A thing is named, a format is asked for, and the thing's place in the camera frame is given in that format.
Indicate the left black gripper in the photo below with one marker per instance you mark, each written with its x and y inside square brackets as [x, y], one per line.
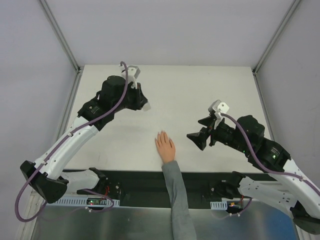
[137, 97]

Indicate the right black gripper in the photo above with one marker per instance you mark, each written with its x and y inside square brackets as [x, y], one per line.
[211, 133]

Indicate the clear nail polish bottle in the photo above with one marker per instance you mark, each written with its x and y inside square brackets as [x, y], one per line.
[146, 107]

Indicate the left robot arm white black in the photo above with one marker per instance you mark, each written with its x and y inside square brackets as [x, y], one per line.
[46, 175]

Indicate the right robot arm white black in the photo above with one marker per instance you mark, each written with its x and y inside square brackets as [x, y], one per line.
[300, 201]

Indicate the grey sleeved forearm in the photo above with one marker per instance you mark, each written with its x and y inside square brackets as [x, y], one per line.
[181, 221]

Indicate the person hand long nails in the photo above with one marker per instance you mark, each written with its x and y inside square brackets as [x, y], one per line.
[165, 147]

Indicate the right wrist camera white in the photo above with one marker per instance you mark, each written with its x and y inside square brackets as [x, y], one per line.
[216, 109]

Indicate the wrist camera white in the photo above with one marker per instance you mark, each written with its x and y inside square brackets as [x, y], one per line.
[216, 109]
[133, 73]

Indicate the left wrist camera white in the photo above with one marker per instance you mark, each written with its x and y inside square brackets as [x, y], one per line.
[133, 73]

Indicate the left aluminium frame post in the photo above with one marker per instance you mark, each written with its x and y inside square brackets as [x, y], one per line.
[59, 34]

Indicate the aluminium frame post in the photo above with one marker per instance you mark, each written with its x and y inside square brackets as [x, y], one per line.
[276, 35]
[59, 34]

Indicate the right white cable duct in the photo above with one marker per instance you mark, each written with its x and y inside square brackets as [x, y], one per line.
[224, 205]

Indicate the white cable duct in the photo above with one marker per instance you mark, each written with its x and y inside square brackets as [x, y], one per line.
[82, 201]
[224, 205]

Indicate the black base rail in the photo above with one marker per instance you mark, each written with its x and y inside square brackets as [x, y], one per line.
[147, 189]

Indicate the right aluminium frame post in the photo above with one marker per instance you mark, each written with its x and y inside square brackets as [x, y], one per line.
[276, 35]

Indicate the left white cable duct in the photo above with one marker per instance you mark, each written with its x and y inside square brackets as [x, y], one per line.
[82, 201]

